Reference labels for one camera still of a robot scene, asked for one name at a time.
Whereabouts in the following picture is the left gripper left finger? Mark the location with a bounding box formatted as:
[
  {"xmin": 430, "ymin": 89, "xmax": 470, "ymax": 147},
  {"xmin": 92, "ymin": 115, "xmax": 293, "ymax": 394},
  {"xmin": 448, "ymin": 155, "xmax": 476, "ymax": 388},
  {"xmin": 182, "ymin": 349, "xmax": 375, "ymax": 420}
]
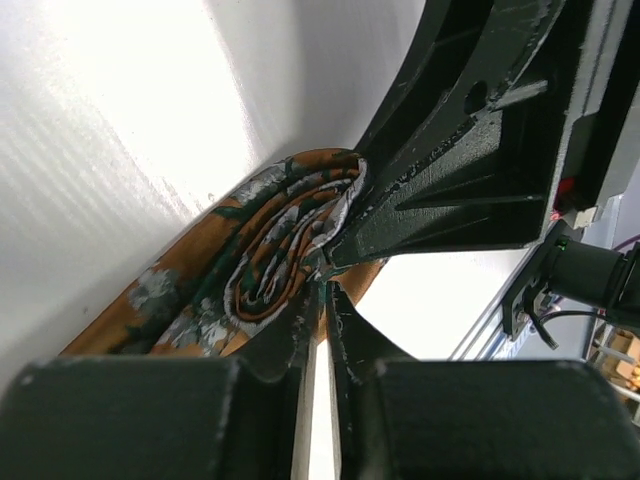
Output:
[{"xmin": 1, "ymin": 285, "xmax": 320, "ymax": 479}]

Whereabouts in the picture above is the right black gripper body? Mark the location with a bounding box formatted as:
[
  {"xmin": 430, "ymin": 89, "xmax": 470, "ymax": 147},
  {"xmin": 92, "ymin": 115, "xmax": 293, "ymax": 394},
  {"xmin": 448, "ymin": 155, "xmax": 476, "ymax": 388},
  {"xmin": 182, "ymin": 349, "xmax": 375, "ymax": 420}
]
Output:
[{"xmin": 548, "ymin": 1, "xmax": 639, "ymax": 229}]

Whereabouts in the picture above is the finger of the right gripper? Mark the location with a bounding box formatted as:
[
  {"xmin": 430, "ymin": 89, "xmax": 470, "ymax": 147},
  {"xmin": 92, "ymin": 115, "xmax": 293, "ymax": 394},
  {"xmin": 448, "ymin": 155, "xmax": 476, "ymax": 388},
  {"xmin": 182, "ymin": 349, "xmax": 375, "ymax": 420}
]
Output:
[{"xmin": 325, "ymin": 1, "xmax": 563, "ymax": 267}]

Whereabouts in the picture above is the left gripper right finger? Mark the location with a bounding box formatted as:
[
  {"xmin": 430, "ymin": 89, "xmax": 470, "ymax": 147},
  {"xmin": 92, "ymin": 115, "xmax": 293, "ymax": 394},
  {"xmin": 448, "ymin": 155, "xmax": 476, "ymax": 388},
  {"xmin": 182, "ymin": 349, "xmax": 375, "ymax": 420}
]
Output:
[{"xmin": 326, "ymin": 282, "xmax": 639, "ymax": 479}]

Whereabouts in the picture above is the brown grey floral tie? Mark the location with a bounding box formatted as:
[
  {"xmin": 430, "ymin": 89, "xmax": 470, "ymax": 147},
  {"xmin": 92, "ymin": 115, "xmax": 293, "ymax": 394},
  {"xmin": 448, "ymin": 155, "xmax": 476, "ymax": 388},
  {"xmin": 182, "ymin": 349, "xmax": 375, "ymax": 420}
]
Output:
[{"xmin": 65, "ymin": 149, "xmax": 383, "ymax": 357}]

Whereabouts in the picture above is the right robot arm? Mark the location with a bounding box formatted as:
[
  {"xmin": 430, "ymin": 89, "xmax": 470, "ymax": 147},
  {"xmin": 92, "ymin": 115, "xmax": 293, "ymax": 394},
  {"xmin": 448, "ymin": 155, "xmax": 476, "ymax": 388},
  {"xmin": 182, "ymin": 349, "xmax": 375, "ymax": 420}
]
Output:
[{"xmin": 327, "ymin": 1, "xmax": 639, "ymax": 335}]

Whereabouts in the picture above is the aluminium mounting rail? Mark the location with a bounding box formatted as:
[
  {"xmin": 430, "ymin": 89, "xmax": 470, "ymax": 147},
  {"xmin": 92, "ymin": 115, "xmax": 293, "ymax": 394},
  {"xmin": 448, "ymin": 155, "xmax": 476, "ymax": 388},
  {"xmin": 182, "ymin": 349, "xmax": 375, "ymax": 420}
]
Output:
[{"xmin": 448, "ymin": 244, "xmax": 540, "ymax": 361}]

